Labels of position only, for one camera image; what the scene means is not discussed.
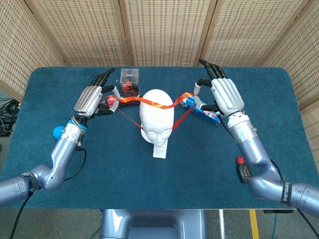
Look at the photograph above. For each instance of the dark blue carpet mat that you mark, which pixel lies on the dark blue carpet mat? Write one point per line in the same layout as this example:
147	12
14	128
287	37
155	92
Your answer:
124	179

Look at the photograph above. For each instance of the cola bottle red cap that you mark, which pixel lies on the cola bottle red cap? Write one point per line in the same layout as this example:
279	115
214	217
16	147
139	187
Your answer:
111	99

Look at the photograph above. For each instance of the grey-blue robot torso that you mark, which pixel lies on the grey-blue robot torso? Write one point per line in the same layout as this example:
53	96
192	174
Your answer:
154	224

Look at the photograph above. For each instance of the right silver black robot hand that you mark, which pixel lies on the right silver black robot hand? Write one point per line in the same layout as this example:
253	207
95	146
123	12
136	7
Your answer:
226	94

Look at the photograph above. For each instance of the blue toothpaste box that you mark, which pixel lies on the blue toothpaste box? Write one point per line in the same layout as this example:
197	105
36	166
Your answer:
207	114

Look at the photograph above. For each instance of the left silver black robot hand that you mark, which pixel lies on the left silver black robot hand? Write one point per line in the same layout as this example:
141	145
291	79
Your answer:
87	99

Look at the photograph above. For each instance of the small black bottle red cap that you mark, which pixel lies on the small black bottle red cap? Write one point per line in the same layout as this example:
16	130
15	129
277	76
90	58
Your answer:
243	171

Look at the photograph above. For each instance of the white table leg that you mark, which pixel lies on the white table leg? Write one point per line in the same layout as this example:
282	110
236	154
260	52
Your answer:
222	224

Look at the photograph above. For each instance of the white foam mannequin head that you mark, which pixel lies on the white foam mannequin head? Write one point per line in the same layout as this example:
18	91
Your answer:
156	119

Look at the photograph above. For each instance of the white badge card holder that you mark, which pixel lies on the white badge card holder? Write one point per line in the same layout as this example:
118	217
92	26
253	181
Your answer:
159	151

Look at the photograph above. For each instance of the woven bamboo folding screen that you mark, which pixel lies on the woven bamboo folding screen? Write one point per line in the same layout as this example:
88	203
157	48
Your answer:
164	32

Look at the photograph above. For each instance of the clear plastic box red contents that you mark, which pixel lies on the clear plastic box red contents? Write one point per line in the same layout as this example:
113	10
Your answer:
129	79

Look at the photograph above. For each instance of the blue ball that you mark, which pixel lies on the blue ball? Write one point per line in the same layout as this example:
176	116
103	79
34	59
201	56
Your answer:
57	132

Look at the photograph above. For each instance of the black box under table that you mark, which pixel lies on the black box under table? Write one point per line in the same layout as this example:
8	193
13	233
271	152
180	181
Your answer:
277	211

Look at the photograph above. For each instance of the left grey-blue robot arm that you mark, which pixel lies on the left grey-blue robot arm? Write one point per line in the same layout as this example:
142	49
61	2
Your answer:
62	152

